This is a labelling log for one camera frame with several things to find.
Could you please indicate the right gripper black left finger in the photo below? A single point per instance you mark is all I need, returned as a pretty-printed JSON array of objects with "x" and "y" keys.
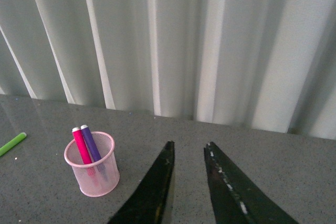
[{"x": 152, "y": 201}]

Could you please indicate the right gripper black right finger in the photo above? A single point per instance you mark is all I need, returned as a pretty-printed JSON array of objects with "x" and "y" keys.
[{"x": 235, "y": 198}]

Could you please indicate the purple highlighter pen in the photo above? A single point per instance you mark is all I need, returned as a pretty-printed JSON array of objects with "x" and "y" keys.
[{"x": 86, "y": 133}]

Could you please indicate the pink highlighter pen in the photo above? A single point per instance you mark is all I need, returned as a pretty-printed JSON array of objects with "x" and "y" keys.
[{"x": 83, "y": 151}]

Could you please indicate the pink mesh pen cup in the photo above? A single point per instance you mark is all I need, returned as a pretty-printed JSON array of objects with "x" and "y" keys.
[{"x": 98, "y": 178}]

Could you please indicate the green highlighter pen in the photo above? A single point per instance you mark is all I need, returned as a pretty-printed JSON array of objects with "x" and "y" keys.
[{"x": 12, "y": 143}]

